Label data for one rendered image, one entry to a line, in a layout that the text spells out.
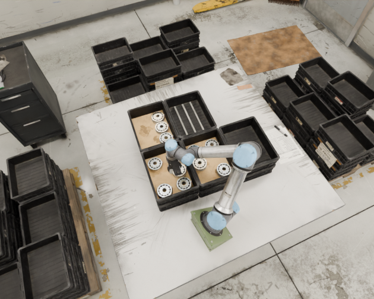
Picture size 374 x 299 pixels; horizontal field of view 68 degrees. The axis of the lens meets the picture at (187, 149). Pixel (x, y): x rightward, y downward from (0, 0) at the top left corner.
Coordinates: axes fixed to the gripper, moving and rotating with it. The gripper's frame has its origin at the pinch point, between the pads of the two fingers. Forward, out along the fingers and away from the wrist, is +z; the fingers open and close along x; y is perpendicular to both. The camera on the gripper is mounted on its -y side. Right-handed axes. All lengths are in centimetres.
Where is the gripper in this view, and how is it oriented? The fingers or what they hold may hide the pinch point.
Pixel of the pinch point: (175, 172)
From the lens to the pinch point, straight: 198.0
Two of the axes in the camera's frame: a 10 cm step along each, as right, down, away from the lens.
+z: 0.2, 5.2, 8.6
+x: -9.3, 3.2, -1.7
